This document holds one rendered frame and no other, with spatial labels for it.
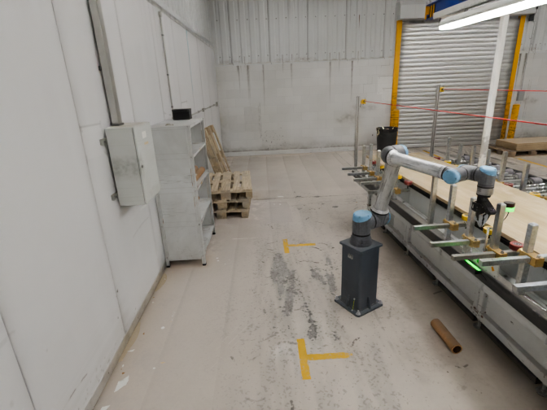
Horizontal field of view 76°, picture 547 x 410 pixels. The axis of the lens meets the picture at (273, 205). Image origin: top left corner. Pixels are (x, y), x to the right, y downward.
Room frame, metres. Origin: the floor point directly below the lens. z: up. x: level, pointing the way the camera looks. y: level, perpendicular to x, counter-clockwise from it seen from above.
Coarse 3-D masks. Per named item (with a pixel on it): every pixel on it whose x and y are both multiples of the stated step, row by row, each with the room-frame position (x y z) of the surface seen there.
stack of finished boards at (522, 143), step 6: (510, 138) 8.95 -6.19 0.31; (516, 138) 8.91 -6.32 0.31; (522, 138) 8.88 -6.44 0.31; (528, 138) 8.83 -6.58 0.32; (534, 138) 8.80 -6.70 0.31; (540, 138) 8.76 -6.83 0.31; (546, 138) 8.72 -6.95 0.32; (498, 144) 8.85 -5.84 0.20; (504, 144) 8.65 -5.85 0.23; (510, 144) 8.42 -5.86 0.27; (516, 144) 8.24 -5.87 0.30; (522, 144) 8.23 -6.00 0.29; (528, 144) 8.23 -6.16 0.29; (534, 144) 8.24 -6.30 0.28; (540, 144) 8.24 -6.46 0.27; (546, 144) 8.25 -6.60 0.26
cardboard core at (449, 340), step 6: (432, 324) 2.28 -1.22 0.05; (438, 324) 2.24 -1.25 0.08; (438, 330) 2.20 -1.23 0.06; (444, 330) 2.16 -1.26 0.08; (444, 336) 2.12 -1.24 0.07; (450, 336) 2.10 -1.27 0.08; (444, 342) 2.10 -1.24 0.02; (450, 342) 2.05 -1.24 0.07; (456, 342) 2.03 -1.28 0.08; (450, 348) 2.02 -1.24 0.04; (456, 348) 2.04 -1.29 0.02
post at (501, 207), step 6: (498, 204) 1.97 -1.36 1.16; (504, 204) 1.95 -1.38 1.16; (498, 210) 1.96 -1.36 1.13; (504, 210) 1.95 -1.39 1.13; (498, 216) 1.95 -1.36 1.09; (504, 216) 1.95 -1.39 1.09; (498, 222) 1.94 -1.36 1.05; (492, 228) 1.98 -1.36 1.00; (498, 228) 1.95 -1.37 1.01; (492, 234) 1.97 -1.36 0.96; (498, 234) 1.95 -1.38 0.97; (492, 240) 1.96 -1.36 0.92; (498, 240) 1.95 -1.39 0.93; (492, 246) 1.95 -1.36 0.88; (498, 246) 1.95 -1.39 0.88
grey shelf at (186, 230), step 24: (168, 120) 4.17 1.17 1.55; (192, 120) 4.03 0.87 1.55; (168, 144) 3.49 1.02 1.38; (192, 144) 4.23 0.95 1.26; (168, 168) 3.49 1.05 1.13; (168, 192) 3.49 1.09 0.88; (192, 192) 3.50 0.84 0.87; (168, 216) 3.49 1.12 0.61; (192, 216) 3.50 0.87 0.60; (168, 240) 3.49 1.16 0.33; (192, 240) 3.50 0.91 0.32; (168, 264) 3.49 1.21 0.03
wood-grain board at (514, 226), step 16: (432, 160) 4.32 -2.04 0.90; (416, 176) 3.62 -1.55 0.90; (448, 192) 3.02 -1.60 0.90; (464, 192) 3.00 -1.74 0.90; (496, 192) 2.96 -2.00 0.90; (512, 192) 2.94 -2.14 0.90; (464, 208) 2.59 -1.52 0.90; (496, 208) 2.56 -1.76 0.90; (528, 208) 2.53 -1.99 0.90; (544, 208) 2.51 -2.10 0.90; (512, 224) 2.25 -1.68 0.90; (544, 224) 2.22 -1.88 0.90; (512, 240) 2.02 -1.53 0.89; (544, 240) 1.97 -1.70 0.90
